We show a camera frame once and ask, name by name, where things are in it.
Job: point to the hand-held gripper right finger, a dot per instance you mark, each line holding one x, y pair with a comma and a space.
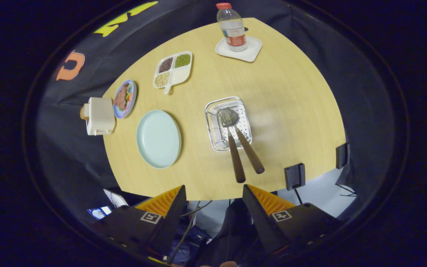
258, 218

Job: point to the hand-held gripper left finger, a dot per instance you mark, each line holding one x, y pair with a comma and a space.
172, 218

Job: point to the person's dark clothing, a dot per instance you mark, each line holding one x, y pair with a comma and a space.
232, 233

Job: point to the black table clamp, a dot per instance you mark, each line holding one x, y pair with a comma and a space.
294, 177
342, 155

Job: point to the lit laptop screen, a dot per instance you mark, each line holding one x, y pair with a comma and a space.
98, 213

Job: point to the pale green plate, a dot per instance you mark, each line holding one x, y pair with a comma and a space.
158, 139

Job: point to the white toaster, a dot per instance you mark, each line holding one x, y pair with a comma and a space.
100, 116

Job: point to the blue plate with food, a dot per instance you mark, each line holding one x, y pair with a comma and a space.
122, 98

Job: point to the toasted bread slice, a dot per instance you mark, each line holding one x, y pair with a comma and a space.
84, 112

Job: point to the white divided dish with beans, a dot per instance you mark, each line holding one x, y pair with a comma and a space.
180, 72

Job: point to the white square coaster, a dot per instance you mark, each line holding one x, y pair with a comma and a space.
252, 53

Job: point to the clear bottle with red cap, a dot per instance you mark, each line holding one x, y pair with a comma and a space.
234, 33

